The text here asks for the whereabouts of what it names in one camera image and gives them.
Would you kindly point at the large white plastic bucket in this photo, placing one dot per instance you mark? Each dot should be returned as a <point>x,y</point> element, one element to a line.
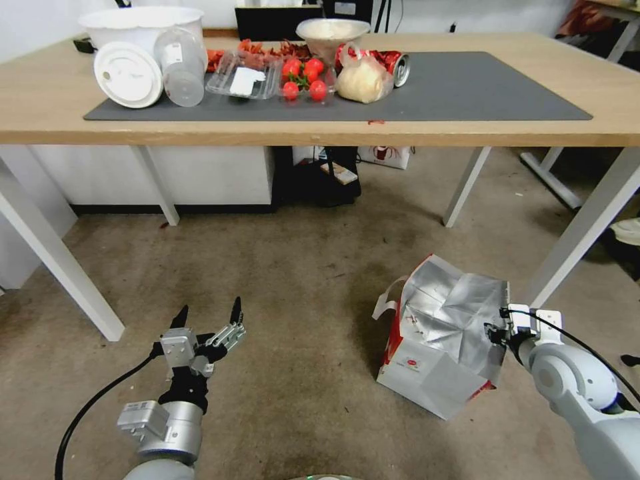
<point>130,27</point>

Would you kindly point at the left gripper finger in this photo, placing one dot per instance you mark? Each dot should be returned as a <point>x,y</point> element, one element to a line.
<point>231,334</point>
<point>181,320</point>

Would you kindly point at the foil-lined food delivery bag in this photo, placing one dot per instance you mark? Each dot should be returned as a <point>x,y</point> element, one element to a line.
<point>440,340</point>

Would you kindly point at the red drink can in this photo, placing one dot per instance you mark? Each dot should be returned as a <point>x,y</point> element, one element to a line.
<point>401,70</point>

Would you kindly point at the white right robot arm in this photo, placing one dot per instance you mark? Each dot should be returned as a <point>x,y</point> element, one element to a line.
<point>570,377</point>

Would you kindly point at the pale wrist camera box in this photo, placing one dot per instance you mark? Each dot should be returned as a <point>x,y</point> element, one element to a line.
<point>177,350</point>

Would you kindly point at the grey table mat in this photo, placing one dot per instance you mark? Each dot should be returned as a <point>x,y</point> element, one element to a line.
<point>475,90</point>

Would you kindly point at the white cabinet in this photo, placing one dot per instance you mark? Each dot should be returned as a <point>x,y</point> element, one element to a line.
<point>150,172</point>

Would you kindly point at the white paper bag red print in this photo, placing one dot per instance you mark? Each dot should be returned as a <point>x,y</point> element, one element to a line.
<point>387,156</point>

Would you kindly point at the white plastic food bag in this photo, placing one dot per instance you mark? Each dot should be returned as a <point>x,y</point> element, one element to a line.
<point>360,82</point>

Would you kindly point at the clear plastic food tray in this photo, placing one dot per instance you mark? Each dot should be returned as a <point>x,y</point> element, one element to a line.
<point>240,82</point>

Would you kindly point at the red cloth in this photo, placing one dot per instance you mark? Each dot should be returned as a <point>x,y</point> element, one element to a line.
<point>592,17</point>

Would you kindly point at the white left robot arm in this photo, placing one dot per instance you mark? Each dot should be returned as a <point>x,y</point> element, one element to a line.
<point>170,430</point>

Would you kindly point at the wooden table white legs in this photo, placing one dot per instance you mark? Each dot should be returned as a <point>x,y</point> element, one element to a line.
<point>320,134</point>

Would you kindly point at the black box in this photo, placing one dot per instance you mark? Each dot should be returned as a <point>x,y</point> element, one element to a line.
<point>305,187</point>

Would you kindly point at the black monitor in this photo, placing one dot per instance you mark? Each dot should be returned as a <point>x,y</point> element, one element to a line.
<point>277,22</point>

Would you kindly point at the red tomato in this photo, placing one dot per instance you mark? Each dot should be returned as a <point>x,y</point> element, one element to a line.
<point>290,90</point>
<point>314,66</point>
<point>291,66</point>
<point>318,90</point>

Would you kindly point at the small black device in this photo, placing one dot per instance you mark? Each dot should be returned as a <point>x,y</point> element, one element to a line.
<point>84,45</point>

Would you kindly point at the robot front shell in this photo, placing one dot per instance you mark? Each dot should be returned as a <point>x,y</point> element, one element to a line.
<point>325,478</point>

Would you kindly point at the clear plastic clamshell box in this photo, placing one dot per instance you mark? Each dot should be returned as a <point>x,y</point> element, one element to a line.
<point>305,80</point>

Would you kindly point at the round white plastic lid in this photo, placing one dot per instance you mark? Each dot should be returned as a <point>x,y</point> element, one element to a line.
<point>127,75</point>

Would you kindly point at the red crayfish shell pile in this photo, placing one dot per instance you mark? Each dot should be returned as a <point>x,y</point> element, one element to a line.
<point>260,54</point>

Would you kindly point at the clear plastic cup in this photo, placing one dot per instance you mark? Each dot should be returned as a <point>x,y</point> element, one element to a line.
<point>182,75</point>

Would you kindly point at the white desk frame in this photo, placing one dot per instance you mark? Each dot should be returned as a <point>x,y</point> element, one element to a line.
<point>552,177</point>

